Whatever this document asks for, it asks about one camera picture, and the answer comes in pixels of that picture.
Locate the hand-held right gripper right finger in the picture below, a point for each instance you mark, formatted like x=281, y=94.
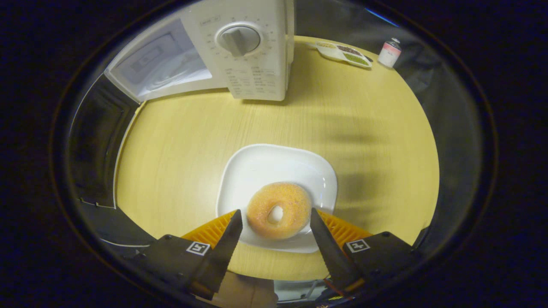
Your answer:
x=332, y=252

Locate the white divided snack tray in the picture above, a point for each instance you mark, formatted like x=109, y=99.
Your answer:
x=344, y=53

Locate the white square plate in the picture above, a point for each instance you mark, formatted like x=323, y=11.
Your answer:
x=265, y=167

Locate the small clear pink-label bottle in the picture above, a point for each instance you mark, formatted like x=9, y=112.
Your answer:
x=389, y=53

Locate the white microwave oven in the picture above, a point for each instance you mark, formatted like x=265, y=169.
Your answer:
x=252, y=51

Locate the sugared donut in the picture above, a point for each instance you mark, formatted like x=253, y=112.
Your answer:
x=295, y=201

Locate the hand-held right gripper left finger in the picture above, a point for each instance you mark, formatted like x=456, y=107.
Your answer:
x=220, y=252

